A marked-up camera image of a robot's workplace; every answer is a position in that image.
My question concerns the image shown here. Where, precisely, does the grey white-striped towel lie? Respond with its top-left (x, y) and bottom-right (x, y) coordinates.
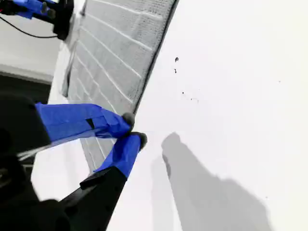
top-left (61, 0), bottom-right (180, 170)

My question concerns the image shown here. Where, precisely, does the black camera box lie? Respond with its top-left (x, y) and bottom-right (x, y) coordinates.
top-left (52, 0), bottom-right (75, 41)

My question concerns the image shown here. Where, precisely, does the black camera cable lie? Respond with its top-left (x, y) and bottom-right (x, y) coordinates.
top-left (0, 15), bottom-right (60, 39)

